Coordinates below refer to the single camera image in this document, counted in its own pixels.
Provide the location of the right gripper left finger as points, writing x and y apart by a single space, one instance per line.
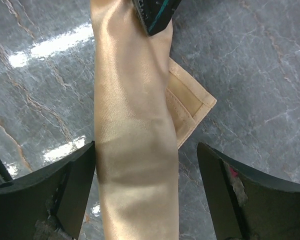
49 203

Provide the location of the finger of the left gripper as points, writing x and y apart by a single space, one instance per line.
155 15

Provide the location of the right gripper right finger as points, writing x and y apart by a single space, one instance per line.
246 203

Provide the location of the peach satin napkin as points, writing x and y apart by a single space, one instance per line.
145 108

